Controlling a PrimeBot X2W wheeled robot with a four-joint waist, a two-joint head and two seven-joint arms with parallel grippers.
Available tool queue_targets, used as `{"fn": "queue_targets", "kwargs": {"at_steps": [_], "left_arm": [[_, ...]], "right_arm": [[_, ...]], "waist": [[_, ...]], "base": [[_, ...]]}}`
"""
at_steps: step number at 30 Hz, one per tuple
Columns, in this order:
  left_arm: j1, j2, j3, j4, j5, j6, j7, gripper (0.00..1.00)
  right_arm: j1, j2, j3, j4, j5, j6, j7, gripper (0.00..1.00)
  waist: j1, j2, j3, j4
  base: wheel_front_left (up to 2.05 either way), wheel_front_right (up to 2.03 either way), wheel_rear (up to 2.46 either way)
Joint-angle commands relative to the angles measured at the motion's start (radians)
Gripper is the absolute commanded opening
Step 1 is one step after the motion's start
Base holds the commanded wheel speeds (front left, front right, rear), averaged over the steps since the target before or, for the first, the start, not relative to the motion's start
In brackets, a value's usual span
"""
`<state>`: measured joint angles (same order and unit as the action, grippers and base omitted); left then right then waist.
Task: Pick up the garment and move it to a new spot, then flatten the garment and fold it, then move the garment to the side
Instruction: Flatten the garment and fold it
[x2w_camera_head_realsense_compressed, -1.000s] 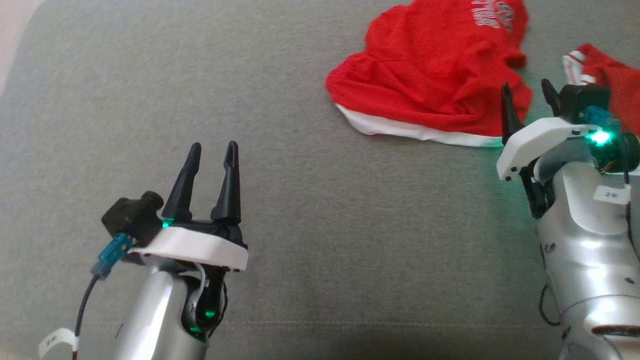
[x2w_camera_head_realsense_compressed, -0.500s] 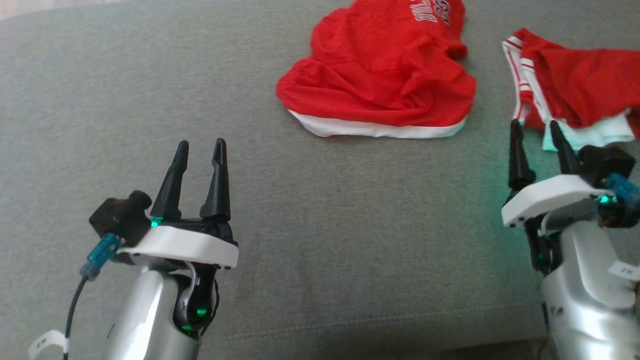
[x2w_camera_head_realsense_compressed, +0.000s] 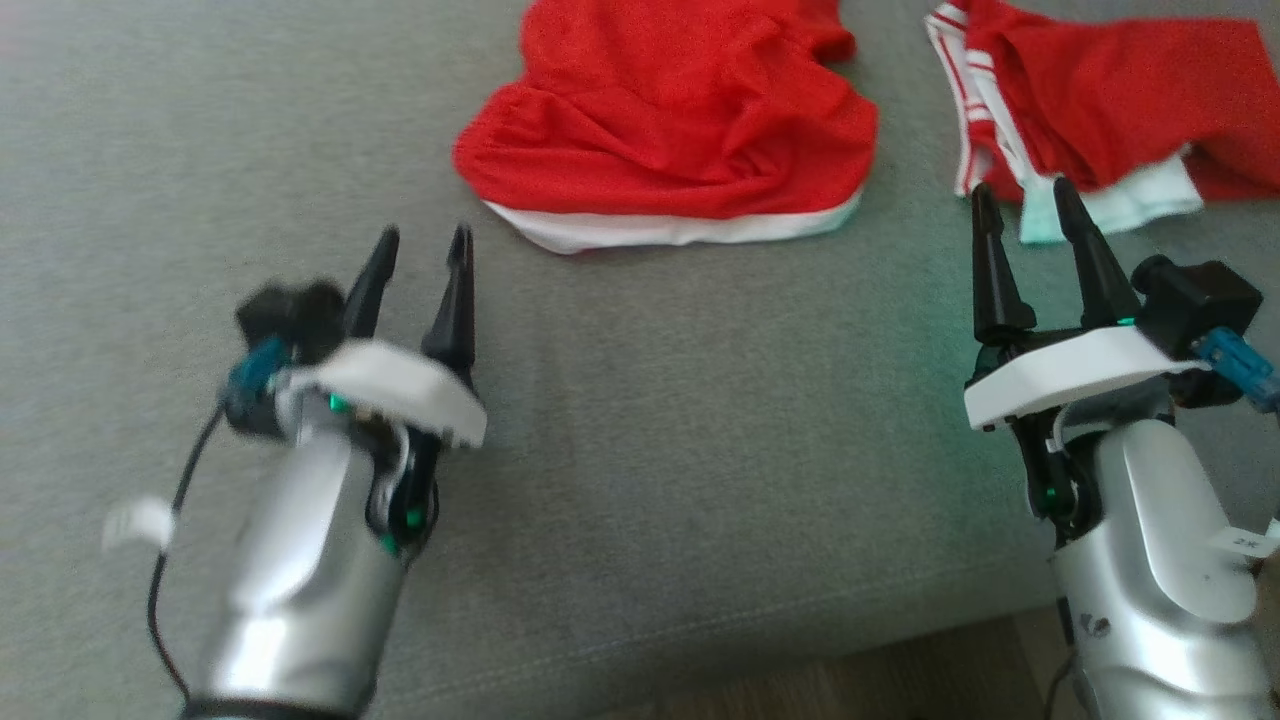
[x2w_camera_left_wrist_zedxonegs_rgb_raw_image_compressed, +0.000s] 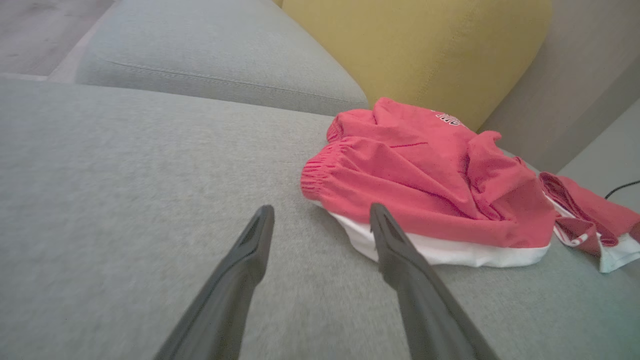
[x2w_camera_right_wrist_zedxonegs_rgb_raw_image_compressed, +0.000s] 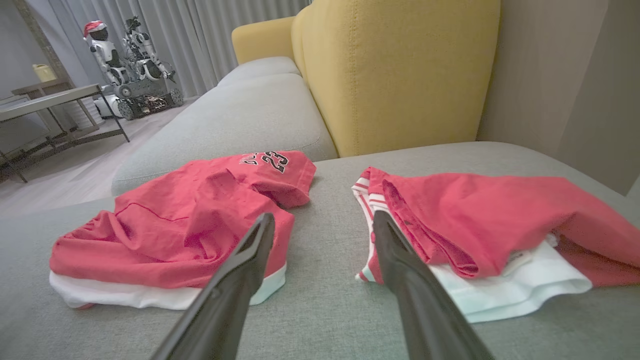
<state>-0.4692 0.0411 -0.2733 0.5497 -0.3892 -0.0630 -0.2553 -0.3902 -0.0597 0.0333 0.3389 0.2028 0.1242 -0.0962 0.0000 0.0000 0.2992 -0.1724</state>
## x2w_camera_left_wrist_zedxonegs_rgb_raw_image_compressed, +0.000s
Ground thin black cable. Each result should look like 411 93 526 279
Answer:
604 179 640 200

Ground beige partition panel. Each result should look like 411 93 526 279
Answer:
477 0 640 174

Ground grey and yellow sofa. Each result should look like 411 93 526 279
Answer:
0 75 640 360

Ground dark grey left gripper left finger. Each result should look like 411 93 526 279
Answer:
154 204 276 360

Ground wide grey sofa seat cushion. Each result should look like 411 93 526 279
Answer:
75 0 370 117

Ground long yellow sofa back cushion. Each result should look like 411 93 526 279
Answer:
281 0 554 132

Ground red Bulls shorts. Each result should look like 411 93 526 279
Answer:
538 171 640 274

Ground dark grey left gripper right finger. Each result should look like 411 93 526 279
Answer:
369 202 499 360

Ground red shirt with white trim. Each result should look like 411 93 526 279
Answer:
300 97 557 269

